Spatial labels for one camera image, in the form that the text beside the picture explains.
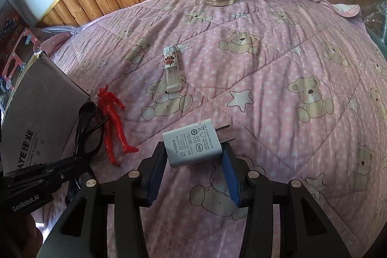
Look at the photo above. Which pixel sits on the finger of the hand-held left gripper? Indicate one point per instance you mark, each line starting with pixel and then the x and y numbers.
pixel 54 173

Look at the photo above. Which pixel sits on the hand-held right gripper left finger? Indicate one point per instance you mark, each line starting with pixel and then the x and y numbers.
pixel 155 179

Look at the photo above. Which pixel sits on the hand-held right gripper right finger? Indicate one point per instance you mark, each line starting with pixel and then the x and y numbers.
pixel 231 182

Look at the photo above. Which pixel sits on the white usb charger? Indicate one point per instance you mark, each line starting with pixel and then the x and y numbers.
pixel 192 144

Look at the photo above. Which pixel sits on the grey cardboard box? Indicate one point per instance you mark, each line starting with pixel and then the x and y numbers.
pixel 39 113

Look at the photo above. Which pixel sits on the red toy figure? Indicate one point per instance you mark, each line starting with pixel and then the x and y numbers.
pixel 113 122

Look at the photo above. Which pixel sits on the pink bear quilt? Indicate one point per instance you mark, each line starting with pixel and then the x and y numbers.
pixel 272 79

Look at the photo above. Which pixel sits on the colourful toy package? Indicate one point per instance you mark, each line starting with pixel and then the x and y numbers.
pixel 15 46

